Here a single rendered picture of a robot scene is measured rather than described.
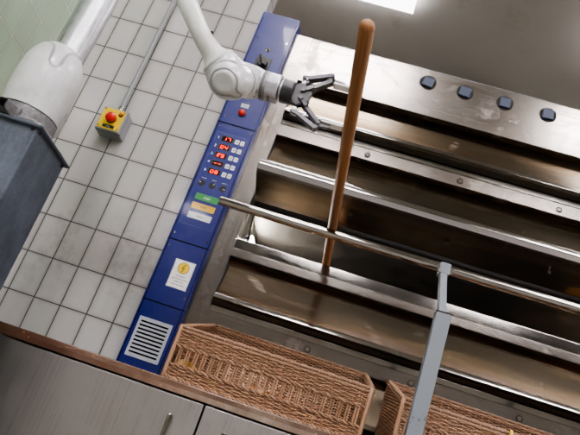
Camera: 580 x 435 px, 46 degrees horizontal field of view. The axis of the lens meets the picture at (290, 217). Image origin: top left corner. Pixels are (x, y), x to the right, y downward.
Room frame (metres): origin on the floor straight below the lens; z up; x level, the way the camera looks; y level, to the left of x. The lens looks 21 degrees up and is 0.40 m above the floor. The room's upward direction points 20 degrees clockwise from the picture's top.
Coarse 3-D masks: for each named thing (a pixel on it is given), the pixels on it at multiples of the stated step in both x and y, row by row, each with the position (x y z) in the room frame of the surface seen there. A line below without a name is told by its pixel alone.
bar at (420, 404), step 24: (264, 216) 1.99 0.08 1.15; (336, 240) 1.96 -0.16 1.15; (360, 240) 1.94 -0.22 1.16; (432, 264) 1.91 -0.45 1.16; (504, 288) 1.89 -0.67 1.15; (576, 312) 1.86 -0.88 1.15; (432, 336) 1.68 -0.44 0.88; (432, 360) 1.68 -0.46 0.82; (432, 384) 1.68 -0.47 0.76; (408, 432) 1.68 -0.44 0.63
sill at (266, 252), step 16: (240, 240) 2.37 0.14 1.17; (272, 256) 2.35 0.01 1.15; (288, 256) 2.34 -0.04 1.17; (320, 272) 2.33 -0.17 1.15; (336, 272) 2.32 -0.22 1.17; (368, 288) 2.30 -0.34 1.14; (384, 288) 2.30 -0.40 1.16; (400, 288) 2.29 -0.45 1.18; (416, 304) 2.28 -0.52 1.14; (432, 304) 2.27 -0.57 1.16; (448, 304) 2.27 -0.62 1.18; (480, 320) 2.25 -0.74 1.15; (496, 320) 2.24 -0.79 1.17; (528, 336) 2.23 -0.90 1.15; (544, 336) 2.22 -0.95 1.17; (576, 352) 2.21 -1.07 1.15
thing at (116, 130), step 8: (104, 112) 2.38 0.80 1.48; (128, 112) 2.38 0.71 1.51; (104, 120) 2.38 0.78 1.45; (120, 120) 2.37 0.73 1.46; (128, 120) 2.40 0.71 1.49; (96, 128) 2.39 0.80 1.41; (104, 128) 2.38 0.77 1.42; (112, 128) 2.37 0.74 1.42; (120, 128) 2.37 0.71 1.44; (128, 128) 2.43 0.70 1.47; (104, 136) 2.45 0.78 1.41; (112, 136) 2.42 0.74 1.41; (120, 136) 2.40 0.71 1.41
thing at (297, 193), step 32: (256, 192) 2.36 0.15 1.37; (288, 192) 2.29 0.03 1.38; (320, 192) 2.22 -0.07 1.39; (352, 192) 2.18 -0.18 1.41; (352, 224) 2.33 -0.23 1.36; (384, 224) 2.26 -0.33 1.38; (416, 224) 2.20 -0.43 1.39; (448, 224) 2.13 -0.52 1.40; (448, 256) 2.30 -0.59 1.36; (480, 256) 2.24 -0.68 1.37; (512, 256) 2.17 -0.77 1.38; (544, 256) 2.11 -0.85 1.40; (576, 256) 2.08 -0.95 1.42; (576, 288) 2.21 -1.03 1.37
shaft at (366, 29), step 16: (368, 32) 1.01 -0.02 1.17; (368, 48) 1.05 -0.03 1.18; (368, 64) 1.11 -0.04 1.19; (352, 80) 1.17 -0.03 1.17; (352, 96) 1.22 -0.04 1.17; (352, 112) 1.28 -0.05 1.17; (352, 128) 1.35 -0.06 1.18; (352, 144) 1.43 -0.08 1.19; (336, 176) 1.62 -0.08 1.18; (336, 192) 1.70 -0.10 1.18; (336, 208) 1.81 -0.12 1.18; (336, 224) 1.94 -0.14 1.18
